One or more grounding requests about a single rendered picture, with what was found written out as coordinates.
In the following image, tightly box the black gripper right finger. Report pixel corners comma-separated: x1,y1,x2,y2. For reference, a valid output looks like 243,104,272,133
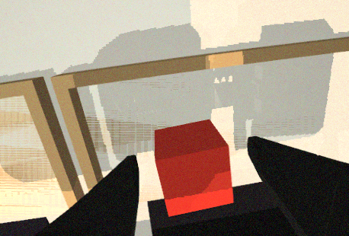
247,136,349,236

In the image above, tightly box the red cube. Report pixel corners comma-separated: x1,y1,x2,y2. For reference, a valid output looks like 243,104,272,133
155,120,233,217

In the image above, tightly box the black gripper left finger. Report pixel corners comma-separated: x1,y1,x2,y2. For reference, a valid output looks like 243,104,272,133
34,155,139,236

